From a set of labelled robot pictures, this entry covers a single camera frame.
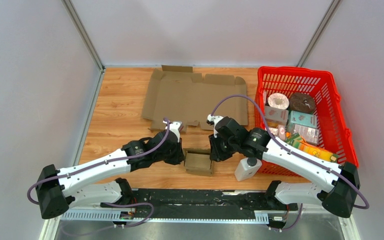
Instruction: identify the small brown cardboard box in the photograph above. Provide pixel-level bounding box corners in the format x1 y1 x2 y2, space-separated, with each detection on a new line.
183 148 214 177

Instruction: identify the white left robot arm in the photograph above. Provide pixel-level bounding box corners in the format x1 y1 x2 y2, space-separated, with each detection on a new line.
27 124 185 220

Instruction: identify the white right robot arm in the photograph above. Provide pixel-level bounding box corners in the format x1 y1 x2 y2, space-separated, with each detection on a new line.
207 114 360 218

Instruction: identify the pink grey snack box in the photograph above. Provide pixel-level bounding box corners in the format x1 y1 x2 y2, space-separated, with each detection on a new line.
264 105 289 128

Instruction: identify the white printed snack box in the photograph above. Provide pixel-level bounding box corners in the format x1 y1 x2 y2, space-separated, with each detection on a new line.
289 124 320 146

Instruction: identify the teal snack box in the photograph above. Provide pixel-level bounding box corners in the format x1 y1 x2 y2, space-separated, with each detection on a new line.
287 110 318 130

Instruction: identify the yellow orange snack box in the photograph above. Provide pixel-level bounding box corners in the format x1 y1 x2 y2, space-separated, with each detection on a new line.
298 142 339 163

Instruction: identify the white bottle black cap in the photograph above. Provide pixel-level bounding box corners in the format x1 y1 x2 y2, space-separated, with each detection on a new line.
234 157 263 182

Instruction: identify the pink white small packet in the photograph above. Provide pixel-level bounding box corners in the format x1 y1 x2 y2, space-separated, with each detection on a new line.
268 124 287 141

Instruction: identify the large flat cardboard sheet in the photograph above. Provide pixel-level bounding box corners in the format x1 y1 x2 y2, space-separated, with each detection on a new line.
141 65 248 131

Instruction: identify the white tissue roll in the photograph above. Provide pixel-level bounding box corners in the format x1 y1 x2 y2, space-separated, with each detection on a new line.
266 93 290 110

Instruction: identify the green snack packet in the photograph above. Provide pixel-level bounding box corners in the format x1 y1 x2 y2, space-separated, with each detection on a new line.
285 133 307 149

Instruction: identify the brown round chocolate pastry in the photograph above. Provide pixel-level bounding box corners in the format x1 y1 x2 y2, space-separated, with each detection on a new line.
288 92 316 114

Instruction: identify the red plastic basket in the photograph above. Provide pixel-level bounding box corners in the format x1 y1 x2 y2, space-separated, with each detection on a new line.
254 66 360 167

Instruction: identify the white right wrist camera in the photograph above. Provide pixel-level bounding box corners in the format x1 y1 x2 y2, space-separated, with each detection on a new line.
206 114 225 138

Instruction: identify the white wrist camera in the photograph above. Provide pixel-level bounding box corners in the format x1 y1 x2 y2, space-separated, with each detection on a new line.
206 114 225 138
169 121 184 142

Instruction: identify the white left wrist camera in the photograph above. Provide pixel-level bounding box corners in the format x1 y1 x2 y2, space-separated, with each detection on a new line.
169 121 184 142

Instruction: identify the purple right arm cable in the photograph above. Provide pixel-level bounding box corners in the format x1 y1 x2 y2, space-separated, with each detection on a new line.
210 94 371 233

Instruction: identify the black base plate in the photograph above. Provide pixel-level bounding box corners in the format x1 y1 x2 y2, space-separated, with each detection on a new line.
119 188 299 224

